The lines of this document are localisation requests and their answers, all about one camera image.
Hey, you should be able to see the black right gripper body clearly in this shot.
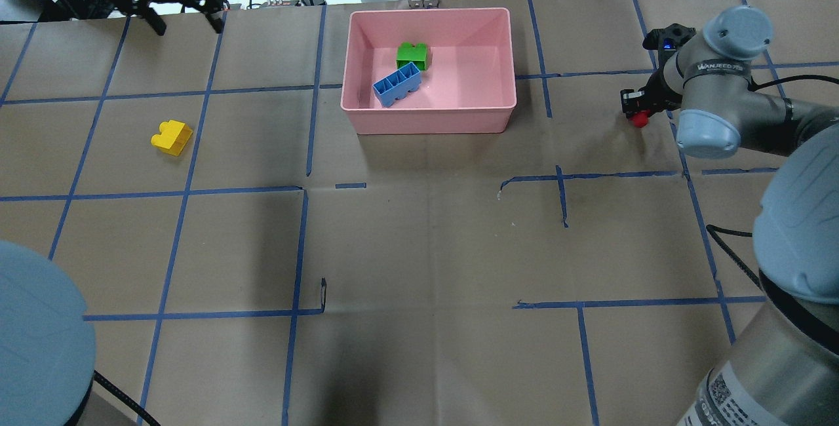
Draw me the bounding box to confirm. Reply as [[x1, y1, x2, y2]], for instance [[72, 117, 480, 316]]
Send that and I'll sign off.
[[639, 26, 696, 116]]

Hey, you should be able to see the red toy block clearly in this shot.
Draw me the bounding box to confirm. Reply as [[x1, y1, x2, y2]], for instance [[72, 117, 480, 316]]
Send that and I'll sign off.
[[629, 111, 650, 128]]

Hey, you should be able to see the green toy block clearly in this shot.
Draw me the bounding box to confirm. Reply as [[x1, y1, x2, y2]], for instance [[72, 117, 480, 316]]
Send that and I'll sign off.
[[396, 43, 429, 71]]

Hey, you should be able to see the blue toy block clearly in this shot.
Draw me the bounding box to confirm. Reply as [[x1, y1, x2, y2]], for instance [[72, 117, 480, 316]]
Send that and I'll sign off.
[[372, 62, 422, 107]]

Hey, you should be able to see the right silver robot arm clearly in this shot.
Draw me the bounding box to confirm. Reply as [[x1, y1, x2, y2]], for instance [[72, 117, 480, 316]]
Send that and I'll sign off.
[[621, 5, 838, 425]]

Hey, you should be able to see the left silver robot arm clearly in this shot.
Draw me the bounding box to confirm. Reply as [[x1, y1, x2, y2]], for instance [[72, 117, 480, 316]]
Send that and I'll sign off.
[[1, 0, 228, 425]]

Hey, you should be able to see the pink plastic box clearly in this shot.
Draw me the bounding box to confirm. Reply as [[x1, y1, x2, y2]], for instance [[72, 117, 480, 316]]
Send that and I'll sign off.
[[340, 7, 517, 134]]

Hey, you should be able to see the yellow toy block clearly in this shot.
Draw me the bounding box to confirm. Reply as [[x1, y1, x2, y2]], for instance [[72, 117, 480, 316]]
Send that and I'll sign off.
[[150, 119, 193, 157]]

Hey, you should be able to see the brown paper table cover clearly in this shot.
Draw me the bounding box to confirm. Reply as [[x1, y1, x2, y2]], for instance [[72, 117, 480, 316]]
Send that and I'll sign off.
[[0, 0, 839, 426]]

